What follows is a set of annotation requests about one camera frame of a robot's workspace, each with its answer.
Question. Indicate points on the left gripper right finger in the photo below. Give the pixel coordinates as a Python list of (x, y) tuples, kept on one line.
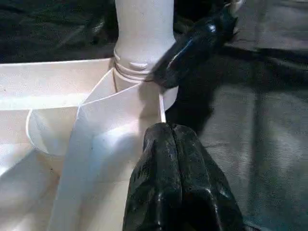
[(207, 192)]

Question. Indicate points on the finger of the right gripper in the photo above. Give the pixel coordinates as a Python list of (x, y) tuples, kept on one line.
[(197, 45)]

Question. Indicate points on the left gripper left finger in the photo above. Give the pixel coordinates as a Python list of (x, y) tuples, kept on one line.
[(154, 187)]

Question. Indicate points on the white plastic table leg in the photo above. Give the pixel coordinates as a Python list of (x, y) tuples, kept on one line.
[(144, 29)]

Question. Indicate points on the white plastic table top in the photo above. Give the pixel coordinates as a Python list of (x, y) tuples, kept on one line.
[(48, 96)]

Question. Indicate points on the black plastic mat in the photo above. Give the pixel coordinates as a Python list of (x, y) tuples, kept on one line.
[(260, 144)]

